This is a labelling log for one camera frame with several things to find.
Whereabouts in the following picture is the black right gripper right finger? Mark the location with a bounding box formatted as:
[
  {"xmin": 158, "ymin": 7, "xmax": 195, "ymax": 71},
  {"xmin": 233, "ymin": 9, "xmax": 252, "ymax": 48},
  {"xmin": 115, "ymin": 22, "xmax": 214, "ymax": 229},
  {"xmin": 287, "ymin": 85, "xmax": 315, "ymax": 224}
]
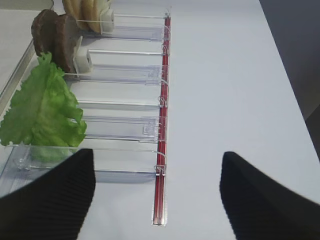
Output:
[{"xmin": 219, "ymin": 151, "xmax": 320, "ymax": 240}]

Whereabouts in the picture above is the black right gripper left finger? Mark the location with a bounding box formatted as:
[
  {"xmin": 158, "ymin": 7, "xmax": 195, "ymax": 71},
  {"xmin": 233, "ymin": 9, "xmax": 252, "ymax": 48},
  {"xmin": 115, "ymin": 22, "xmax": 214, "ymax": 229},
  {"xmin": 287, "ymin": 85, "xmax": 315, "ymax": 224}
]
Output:
[{"xmin": 0, "ymin": 148, "xmax": 96, "ymax": 240}]

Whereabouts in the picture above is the green lettuce leaf in rack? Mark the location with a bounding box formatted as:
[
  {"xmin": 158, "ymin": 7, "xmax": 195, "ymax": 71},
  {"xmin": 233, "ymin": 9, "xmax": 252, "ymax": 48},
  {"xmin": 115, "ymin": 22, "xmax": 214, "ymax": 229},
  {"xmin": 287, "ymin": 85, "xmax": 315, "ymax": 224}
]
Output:
[{"xmin": 0, "ymin": 52, "xmax": 87, "ymax": 162}]

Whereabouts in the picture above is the brown meat patty front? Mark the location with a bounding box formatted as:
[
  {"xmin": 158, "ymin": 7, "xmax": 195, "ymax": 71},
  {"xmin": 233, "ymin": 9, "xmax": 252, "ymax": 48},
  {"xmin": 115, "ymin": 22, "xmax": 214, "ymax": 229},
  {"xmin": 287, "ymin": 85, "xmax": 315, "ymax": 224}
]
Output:
[{"xmin": 53, "ymin": 14, "xmax": 81, "ymax": 74}]

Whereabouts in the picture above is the brown meat patty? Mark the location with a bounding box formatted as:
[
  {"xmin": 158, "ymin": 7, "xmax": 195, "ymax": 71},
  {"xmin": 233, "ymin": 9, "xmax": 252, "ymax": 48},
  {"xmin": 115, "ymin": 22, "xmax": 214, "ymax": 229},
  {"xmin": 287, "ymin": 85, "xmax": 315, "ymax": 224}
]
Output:
[
  {"xmin": 53, "ymin": 14, "xmax": 81, "ymax": 74},
  {"xmin": 31, "ymin": 9, "xmax": 59, "ymax": 56}
]

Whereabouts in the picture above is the brown meat patty rear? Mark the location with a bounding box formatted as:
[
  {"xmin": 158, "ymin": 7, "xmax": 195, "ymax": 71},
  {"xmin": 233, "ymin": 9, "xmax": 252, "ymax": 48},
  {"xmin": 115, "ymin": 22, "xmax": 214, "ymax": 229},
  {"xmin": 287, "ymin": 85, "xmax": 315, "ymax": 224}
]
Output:
[{"xmin": 31, "ymin": 9, "xmax": 59, "ymax": 56}]

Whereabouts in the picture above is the clear acrylic right rack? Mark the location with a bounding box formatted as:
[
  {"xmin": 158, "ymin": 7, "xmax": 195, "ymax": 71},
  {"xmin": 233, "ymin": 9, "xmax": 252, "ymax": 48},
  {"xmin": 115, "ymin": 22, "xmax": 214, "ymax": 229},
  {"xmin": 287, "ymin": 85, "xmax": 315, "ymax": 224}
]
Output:
[{"xmin": 0, "ymin": 13, "xmax": 170, "ymax": 196}]

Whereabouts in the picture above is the white pusher block lower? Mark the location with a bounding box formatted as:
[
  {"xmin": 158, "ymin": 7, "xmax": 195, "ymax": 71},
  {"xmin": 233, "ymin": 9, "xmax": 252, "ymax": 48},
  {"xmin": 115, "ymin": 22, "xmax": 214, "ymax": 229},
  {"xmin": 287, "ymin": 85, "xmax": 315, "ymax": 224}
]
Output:
[{"xmin": 73, "ymin": 36, "xmax": 93, "ymax": 74}]

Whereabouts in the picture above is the white pusher block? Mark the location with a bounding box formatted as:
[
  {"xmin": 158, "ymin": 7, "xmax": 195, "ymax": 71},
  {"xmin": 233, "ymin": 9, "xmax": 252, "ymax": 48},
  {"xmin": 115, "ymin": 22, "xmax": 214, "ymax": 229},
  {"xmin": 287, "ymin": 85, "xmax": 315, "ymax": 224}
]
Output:
[
  {"xmin": 73, "ymin": 36, "xmax": 93, "ymax": 74},
  {"xmin": 100, "ymin": 8, "xmax": 115, "ymax": 34}
]

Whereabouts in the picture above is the white pusher block upper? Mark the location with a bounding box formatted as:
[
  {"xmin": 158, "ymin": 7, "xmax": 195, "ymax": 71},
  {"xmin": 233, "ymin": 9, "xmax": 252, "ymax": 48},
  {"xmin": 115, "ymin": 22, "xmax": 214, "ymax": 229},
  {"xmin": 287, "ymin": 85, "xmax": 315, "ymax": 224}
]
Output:
[{"xmin": 100, "ymin": 8, "xmax": 115, "ymax": 34}]

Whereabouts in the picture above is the bun half left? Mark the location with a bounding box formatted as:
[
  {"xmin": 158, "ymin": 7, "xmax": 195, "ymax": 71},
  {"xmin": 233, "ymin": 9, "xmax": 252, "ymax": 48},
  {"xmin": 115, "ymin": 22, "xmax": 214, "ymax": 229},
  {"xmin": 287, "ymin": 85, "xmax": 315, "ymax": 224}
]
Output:
[{"xmin": 62, "ymin": 0, "xmax": 89, "ymax": 30}]

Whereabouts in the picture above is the bun half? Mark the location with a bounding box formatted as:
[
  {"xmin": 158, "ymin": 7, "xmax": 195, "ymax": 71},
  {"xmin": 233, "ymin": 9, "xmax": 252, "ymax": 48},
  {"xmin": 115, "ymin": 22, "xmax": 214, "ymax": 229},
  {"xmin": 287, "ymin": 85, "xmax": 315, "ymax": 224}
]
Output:
[
  {"xmin": 62, "ymin": 0, "xmax": 89, "ymax": 30},
  {"xmin": 81, "ymin": 0, "xmax": 111, "ymax": 33}
]

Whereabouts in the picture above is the bun half right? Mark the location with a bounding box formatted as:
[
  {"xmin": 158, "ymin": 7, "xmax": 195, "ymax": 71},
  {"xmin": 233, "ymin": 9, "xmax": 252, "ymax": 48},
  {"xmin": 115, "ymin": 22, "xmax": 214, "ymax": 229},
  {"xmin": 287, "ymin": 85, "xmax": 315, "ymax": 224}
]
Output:
[{"xmin": 81, "ymin": 0, "xmax": 111, "ymax": 33}]

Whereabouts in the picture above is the red rail strip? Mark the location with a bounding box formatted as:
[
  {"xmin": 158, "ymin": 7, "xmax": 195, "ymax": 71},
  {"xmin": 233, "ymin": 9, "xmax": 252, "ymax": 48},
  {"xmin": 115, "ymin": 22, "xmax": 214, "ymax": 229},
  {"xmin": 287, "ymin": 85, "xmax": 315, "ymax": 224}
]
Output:
[{"xmin": 152, "ymin": 14, "xmax": 171, "ymax": 226}]

